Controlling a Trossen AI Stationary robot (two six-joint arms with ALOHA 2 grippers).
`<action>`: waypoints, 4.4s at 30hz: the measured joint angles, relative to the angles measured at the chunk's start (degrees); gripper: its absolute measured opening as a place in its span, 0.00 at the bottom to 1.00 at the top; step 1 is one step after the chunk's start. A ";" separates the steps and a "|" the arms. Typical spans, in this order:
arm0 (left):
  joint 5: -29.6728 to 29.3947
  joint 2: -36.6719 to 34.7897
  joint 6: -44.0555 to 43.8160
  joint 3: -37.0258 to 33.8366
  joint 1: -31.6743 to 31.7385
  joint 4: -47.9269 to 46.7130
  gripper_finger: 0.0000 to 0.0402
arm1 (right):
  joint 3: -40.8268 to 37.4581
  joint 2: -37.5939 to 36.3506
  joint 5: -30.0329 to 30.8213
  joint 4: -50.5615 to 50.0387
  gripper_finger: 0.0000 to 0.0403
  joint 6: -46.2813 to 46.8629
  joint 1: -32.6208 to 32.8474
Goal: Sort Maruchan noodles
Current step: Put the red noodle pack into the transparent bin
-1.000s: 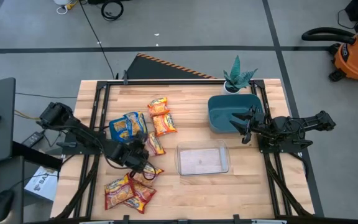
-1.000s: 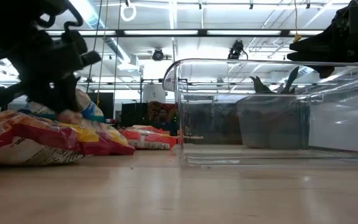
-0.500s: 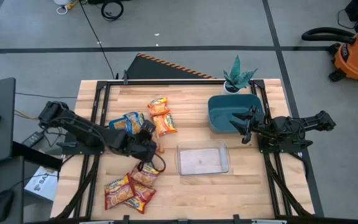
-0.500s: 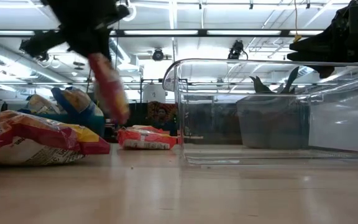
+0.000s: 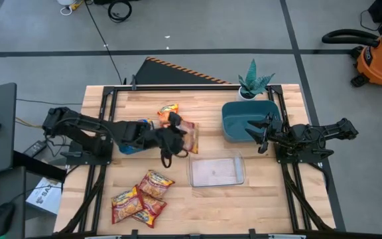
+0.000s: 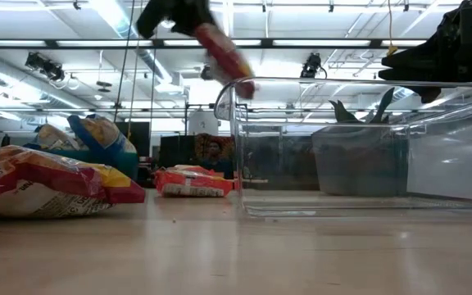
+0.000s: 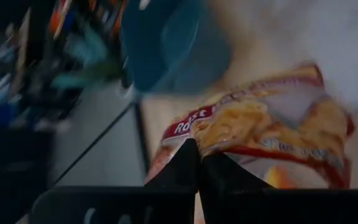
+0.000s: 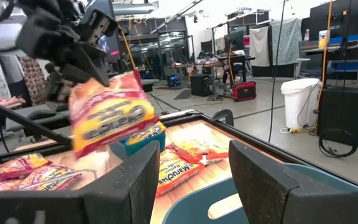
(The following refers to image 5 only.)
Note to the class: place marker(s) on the blue Maruchan ramen pack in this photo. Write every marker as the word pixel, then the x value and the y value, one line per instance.
pixel 148 123

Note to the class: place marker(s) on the orange Maruchan ramen pack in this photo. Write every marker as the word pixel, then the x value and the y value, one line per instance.
pixel 167 109

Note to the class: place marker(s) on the dull blue-grey plastic bin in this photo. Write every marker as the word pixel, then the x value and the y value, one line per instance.
pixel 237 123

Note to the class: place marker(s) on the black ramp with orange stripes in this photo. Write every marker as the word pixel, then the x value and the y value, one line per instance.
pixel 164 74

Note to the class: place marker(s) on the white plant pot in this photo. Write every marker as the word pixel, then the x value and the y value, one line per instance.
pixel 242 97

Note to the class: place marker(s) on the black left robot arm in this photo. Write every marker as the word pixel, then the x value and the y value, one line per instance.
pixel 78 123

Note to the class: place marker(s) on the white printed cardboard box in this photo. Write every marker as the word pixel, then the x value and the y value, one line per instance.
pixel 43 196

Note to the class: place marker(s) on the orange shop vacuum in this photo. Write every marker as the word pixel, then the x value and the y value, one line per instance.
pixel 380 63

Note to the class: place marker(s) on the clear plastic container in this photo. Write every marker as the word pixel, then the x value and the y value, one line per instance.
pixel 216 171

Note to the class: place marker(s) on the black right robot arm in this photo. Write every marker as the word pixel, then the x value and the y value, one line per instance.
pixel 310 132

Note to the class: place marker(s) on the red Maruchan ramen pack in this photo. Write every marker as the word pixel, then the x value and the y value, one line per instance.
pixel 156 182
pixel 191 139
pixel 156 206
pixel 144 219
pixel 126 206

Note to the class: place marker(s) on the white LED light bar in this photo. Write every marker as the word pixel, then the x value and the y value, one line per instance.
pixel 103 237
pixel 287 236

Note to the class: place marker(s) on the artificial green plant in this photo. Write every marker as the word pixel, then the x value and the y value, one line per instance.
pixel 252 79

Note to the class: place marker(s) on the white trash can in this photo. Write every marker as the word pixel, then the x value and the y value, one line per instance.
pixel 65 2

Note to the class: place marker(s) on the black computer mouse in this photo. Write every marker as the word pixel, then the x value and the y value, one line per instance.
pixel 2 219

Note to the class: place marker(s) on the black aluminium table frame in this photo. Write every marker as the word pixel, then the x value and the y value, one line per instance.
pixel 191 88

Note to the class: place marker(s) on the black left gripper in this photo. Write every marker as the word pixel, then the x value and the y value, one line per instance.
pixel 166 141

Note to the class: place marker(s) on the black power brick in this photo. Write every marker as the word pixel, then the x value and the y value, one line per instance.
pixel 35 149

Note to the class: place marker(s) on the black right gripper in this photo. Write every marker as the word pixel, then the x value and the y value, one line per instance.
pixel 275 131

